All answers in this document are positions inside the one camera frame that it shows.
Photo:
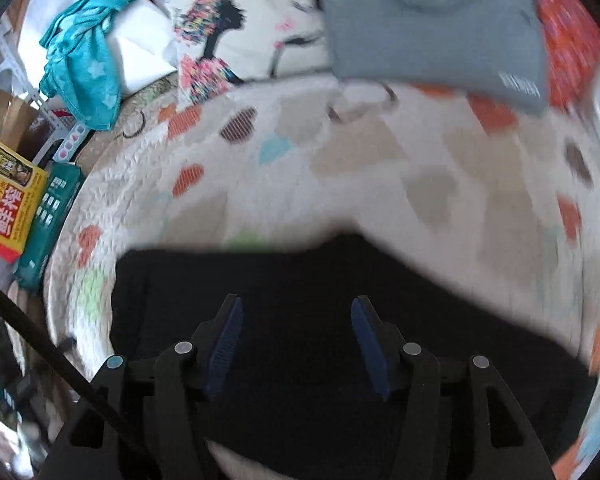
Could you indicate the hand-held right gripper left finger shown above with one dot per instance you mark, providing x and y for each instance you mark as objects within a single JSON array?
[{"x": 226, "y": 342}]

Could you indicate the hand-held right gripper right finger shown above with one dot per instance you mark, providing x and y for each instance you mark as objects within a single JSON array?
[{"x": 372, "y": 347}]

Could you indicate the black pants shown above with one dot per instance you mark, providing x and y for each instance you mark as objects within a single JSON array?
[{"x": 300, "y": 310}]

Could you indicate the heart patterned quilt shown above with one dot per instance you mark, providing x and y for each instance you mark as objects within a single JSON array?
[{"x": 360, "y": 160}]

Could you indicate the teal green box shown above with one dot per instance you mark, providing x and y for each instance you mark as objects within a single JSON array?
[{"x": 47, "y": 225}]

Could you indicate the yellow red printed box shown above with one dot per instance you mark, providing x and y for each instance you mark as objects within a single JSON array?
[{"x": 7, "y": 200}]

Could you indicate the teal star patterned cloth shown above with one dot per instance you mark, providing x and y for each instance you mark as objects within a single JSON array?
[{"x": 85, "y": 55}]

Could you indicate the printed figure pillow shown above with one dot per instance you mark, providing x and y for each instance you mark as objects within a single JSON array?
[{"x": 225, "y": 20}]

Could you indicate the grey folded garment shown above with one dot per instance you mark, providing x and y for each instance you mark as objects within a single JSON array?
[{"x": 430, "y": 25}]

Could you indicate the red patterned cloth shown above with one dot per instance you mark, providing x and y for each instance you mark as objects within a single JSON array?
[{"x": 565, "y": 30}]

